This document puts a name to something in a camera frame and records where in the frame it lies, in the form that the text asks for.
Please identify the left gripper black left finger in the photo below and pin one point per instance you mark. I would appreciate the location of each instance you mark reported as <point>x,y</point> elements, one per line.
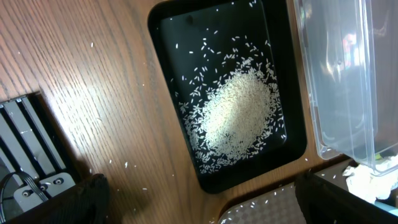
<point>86,202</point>

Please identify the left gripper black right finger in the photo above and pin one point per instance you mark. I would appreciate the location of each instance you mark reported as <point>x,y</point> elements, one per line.
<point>323,202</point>

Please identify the white paper napkin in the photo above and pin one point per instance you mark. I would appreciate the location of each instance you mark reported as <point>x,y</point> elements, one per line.
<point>374,179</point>

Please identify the light blue bowl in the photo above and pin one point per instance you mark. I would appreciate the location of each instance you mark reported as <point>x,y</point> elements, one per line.
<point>386,207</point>

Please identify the white rice pile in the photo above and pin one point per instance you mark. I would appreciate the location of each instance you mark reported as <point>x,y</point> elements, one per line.
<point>225,82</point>

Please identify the black waste tray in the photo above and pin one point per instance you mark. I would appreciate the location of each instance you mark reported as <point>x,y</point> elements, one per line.
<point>292,93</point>

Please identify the clear plastic bin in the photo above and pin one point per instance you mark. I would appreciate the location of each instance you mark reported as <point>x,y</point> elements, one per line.
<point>349,52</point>

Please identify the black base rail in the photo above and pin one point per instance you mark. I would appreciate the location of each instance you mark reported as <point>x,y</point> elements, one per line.
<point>35,165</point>

